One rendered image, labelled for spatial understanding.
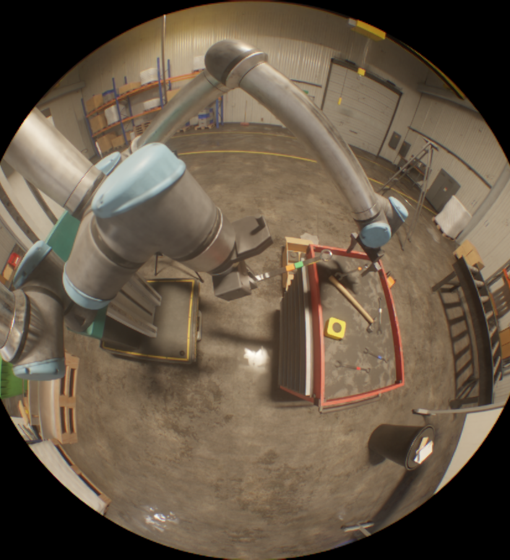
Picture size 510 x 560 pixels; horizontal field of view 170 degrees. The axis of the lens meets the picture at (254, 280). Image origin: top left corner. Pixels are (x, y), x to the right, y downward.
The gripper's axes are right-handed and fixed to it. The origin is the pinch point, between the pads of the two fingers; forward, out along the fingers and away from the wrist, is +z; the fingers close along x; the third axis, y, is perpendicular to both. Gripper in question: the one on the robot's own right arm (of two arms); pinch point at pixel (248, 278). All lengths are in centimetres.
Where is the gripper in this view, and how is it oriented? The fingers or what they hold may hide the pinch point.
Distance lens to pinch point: 40.3
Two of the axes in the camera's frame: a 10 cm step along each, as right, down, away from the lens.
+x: 2.1, 9.1, -3.6
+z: 3.1, 2.9, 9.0
